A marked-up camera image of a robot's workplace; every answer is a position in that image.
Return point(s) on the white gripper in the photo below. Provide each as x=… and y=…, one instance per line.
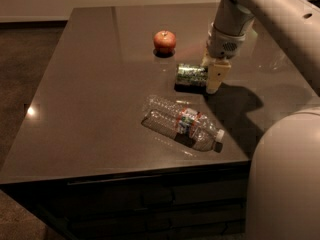
x=222, y=46

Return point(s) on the green soda can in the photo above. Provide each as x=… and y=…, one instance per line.
x=191, y=75

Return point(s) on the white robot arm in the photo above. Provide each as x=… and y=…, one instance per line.
x=283, y=194

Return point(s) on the red apple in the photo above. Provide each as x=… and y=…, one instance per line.
x=164, y=42

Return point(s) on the clear plastic water bottle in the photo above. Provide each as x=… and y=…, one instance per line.
x=181, y=123

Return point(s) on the dark drawer cabinet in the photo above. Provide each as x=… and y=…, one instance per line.
x=202, y=201

